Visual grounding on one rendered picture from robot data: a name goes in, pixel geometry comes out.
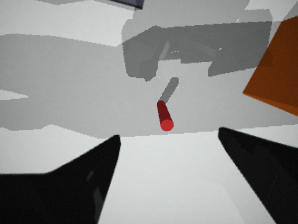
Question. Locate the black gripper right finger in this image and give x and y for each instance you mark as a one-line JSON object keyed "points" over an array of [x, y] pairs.
{"points": [[270, 168]]}

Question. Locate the red peg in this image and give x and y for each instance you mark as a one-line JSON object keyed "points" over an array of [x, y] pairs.
{"points": [[166, 122]]}

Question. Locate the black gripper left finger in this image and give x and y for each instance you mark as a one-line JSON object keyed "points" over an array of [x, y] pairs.
{"points": [[74, 193]]}

